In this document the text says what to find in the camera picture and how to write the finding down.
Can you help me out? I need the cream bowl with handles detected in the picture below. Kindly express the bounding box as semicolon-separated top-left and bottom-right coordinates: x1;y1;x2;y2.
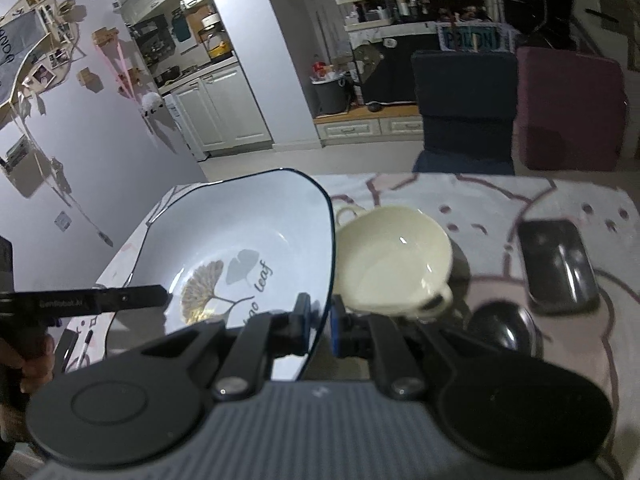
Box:
332;204;455;319

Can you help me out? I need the steel oval bowl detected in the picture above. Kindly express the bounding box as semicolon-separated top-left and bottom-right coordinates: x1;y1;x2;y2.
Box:
467;300;545;361

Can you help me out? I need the maroon chair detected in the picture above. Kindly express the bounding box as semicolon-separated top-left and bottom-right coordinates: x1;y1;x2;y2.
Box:
515;46;628;172

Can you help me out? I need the white wall shelf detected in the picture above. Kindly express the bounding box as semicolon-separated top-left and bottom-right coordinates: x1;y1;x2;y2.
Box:
335;0;397;29

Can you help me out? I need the steel rectangular container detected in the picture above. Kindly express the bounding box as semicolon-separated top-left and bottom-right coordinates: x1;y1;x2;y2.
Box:
517;219;601;315

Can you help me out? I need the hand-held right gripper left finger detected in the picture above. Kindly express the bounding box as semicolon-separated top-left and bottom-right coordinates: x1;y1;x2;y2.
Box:
142;293;314;403

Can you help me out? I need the person's left hand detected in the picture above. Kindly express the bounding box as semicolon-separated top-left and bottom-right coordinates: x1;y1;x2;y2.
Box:
15;334;57;396

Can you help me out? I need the navy chair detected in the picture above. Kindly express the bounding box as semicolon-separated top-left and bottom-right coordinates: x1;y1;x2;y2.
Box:
411;50;518;176

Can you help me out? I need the white leaf print plate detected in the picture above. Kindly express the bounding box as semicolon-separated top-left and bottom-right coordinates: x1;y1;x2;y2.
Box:
103;169;336;381

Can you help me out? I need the white kitchen cabinet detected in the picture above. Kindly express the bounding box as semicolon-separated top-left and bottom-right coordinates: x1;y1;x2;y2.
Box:
162;62;273;161

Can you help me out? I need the wall decoration with photos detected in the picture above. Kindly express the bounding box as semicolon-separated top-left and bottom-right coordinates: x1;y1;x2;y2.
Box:
0;0;166;248

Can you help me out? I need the wooden top low cabinet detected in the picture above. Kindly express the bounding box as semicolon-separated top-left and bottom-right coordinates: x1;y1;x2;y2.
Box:
314;104;426;148

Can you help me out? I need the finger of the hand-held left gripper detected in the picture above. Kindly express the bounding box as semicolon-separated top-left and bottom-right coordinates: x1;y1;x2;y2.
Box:
94;283;172;314

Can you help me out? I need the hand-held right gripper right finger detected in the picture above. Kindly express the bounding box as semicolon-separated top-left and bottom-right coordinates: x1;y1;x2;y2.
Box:
330;295;496;402

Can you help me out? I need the black cabinet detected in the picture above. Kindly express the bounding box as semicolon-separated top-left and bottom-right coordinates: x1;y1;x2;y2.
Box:
350;30;441;107

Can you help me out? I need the grey trash bin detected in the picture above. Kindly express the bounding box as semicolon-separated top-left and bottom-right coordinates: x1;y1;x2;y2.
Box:
312;76;353;116

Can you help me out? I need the bear print tablecloth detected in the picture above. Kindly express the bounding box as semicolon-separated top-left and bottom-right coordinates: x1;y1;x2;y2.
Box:
95;172;633;461

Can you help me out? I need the blue sign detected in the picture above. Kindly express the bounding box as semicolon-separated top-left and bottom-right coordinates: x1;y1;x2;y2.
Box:
437;22;502;54

